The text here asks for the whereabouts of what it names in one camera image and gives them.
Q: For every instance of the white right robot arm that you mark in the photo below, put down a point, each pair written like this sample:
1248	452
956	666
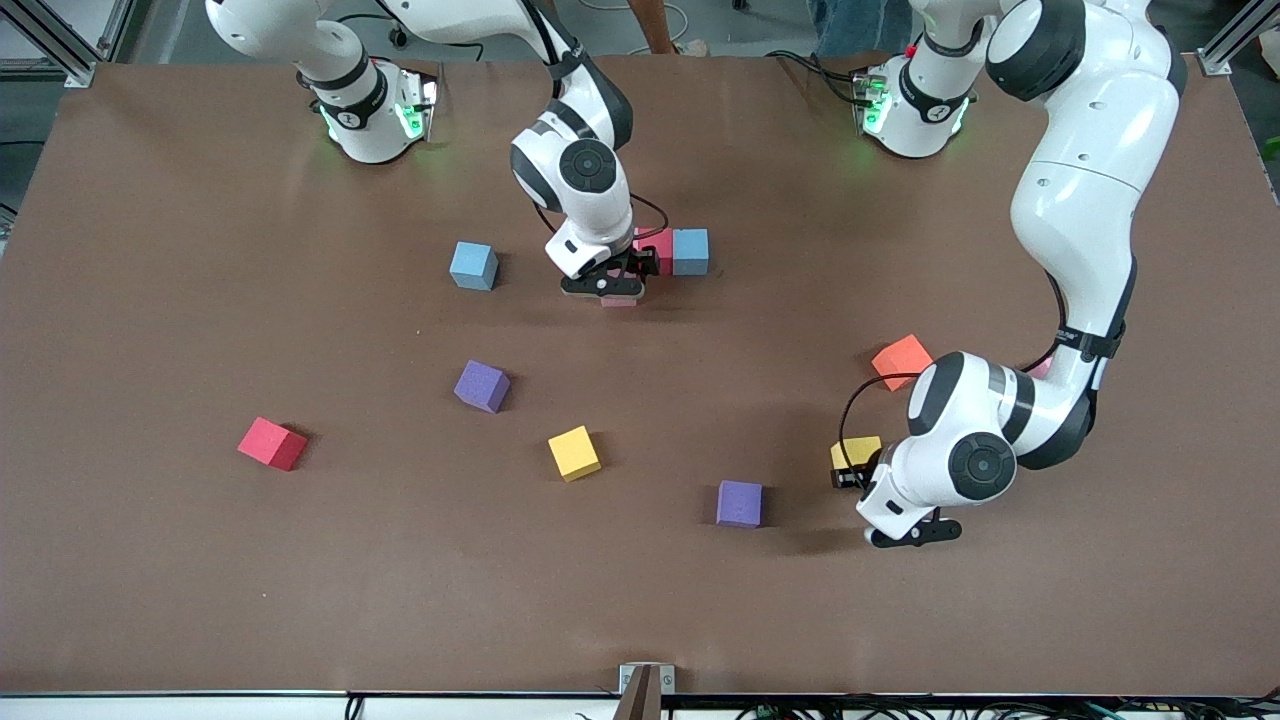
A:
590	170

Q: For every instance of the blue foam cube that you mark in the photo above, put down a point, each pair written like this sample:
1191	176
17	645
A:
473	265
692	252

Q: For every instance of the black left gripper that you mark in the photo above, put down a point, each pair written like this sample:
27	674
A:
862	474

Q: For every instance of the white table edge rail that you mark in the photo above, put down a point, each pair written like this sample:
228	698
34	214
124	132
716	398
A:
150	708

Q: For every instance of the bare-legged person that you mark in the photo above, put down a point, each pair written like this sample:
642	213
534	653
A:
655	25

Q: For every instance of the yellow foam cube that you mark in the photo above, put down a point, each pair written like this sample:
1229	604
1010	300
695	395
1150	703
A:
855	452
574	453

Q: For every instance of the black chair caster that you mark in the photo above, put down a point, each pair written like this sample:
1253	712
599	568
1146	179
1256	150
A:
398	38

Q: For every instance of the purple foam cube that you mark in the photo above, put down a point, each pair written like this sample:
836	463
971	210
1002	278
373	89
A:
482	386
739	503

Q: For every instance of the orange foam cube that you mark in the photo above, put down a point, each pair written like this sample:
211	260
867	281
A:
900	358

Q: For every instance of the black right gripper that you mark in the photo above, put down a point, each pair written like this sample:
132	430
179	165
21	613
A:
632	267

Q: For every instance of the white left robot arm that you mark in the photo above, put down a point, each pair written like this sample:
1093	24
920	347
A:
1080	200

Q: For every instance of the metal table edge bracket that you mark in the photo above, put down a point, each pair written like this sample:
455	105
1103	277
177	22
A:
645	685

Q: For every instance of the red foam cube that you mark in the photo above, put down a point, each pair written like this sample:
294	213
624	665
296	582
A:
272	443
665	255

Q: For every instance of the aluminium frame profile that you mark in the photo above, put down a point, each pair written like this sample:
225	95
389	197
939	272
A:
1213	62
80	73

